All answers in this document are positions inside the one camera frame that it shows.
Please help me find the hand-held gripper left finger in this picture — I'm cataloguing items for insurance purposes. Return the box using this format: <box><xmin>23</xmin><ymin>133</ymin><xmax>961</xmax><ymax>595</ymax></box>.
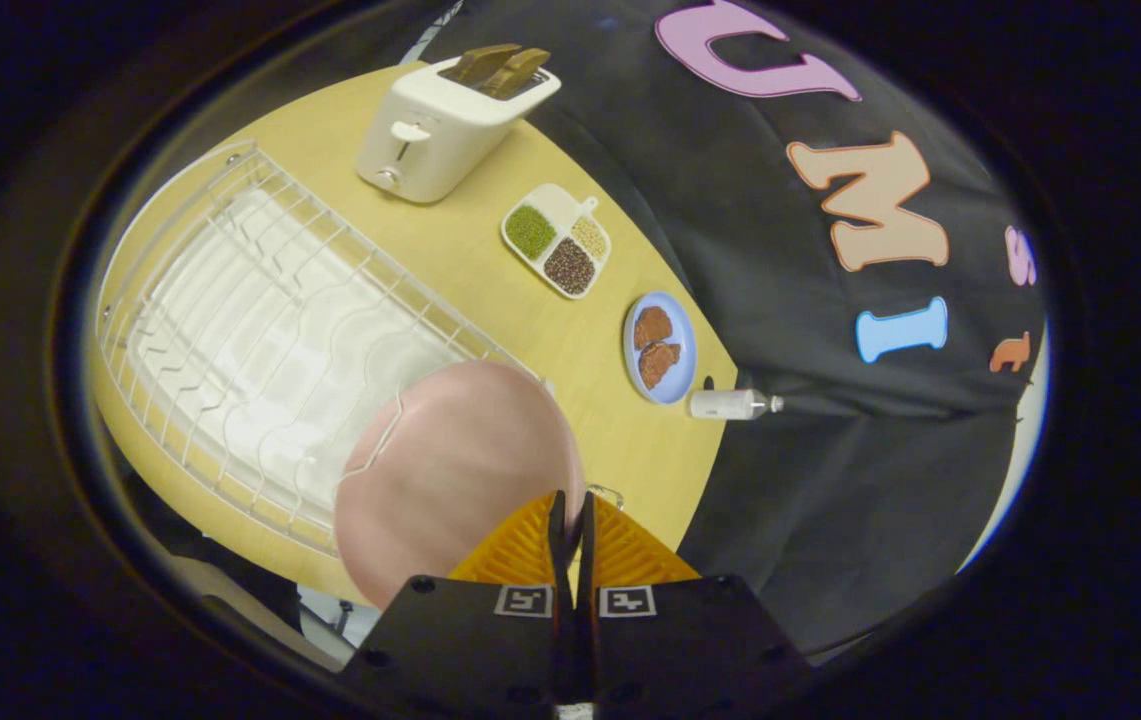
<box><xmin>338</xmin><ymin>489</ymin><xmax>571</xmax><ymax>707</ymax></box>

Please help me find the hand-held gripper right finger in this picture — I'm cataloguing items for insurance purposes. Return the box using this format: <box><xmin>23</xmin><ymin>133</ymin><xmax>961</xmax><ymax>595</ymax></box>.
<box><xmin>572</xmin><ymin>491</ymin><xmax>813</xmax><ymax>713</ymax></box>

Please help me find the pink plate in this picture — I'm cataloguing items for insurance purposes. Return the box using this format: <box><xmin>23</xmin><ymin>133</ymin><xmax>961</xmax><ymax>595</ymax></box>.
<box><xmin>333</xmin><ymin>359</ymin><xmax>587</xmax><ymax>610</ymax></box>

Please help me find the white wire dish rack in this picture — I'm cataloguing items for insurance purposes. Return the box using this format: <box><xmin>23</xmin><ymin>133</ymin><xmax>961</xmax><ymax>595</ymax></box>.
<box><xmin>96</xmin><ymin>140</ymin><xmax>553</xmax><ymax>559</ymax></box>

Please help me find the small blue plate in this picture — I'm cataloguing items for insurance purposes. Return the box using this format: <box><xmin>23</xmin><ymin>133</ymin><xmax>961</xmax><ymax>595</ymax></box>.
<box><xmin>622</xmin><ymin>291</ymin><xmax>698</xmax><ymax>406</ymax></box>

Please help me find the brown meat piece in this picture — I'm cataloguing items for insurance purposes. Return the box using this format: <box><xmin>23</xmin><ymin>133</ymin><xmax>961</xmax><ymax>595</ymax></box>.
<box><xmin>634</xmin><ymin>306</ymin><xmax>675</xmax><ymax>351</ymax></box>
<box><xmin>638</xmin><ymin>341</ymin><xmax>682</xmax><ymax>391</ymax></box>

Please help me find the white small bottle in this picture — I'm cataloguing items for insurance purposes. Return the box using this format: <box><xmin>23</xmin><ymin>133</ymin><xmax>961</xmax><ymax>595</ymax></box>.
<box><xmin>688</xmin><ymin>388</ymin><xmax>785</xmax><ymax>422</ymax></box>

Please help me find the white divided snack tray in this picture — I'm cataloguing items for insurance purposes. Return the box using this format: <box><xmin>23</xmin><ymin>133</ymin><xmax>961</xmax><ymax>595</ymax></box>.
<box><xmin>500</xmin><ymin>183</ymin><xmax>613</xmax><ymax>301</ymax></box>

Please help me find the black backdrop cloth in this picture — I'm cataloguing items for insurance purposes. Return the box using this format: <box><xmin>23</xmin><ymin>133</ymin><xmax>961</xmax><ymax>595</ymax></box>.
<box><xmin>408</xmin><ymin>0</ymin><xmax>1049</xmax><ymax>656</ymax></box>

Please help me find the cream toaster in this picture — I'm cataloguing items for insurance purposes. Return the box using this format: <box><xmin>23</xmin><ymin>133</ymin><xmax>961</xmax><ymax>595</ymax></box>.
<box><xmin>357</xmin><ymin>53</ymin><xmax>563</xmax><ymax>205</ymax></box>

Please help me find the brown toast slice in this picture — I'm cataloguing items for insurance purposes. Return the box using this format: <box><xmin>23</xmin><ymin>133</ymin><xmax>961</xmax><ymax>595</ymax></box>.
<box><xmin>454</xmin><ymin>43</ymin><xmax>523</xmax><ymax>85</ymax></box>
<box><xmin>482</xmin><ymin>48</ymin><xmax>552</xmax><ymax>100</ymax></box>

